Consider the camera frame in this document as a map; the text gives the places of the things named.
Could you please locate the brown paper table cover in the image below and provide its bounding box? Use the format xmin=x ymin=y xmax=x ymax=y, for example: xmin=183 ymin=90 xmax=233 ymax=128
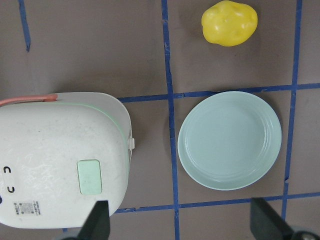
xmin=0 ymin=0 xmax=320 ymax=240

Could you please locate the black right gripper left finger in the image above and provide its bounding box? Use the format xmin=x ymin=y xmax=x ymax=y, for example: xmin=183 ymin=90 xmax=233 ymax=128
xmin=76 ymin=200 xmax=111 ymax=240

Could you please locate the white rice cooker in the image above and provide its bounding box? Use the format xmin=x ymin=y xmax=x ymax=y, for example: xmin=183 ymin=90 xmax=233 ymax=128
xmin=0 ymin=92 xmax=135 ymax=229

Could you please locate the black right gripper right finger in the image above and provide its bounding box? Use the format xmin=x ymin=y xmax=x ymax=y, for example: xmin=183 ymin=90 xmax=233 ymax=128
xmin=250 ymin=197 xmax=292 ymax=240

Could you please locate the light green plate near cooker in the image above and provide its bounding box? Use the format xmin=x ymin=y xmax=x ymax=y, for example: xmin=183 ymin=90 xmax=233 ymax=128
xmin=177 ymin=91 xmax=282 ymax=191

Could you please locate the yellow toy potato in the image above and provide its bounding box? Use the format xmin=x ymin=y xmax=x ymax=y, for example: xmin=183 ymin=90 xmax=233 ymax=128
xmin=201 ymin=0 xmax=258 ymax=47

